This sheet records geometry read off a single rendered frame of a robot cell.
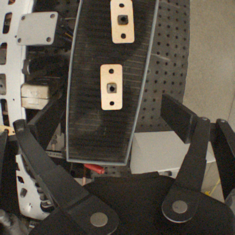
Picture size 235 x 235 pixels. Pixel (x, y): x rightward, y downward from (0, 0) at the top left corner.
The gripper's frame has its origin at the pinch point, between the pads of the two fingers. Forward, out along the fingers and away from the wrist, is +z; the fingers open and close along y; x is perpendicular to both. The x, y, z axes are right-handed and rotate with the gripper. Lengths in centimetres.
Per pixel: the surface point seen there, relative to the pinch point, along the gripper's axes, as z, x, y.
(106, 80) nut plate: 10.7, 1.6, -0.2
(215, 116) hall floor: 129, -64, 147
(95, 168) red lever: 12.3, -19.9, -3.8
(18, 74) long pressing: 26.7, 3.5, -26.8
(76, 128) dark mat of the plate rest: 11.0, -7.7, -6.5
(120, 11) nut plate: 10.7, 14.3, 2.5
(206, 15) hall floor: 128, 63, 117
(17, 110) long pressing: 26.7, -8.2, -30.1
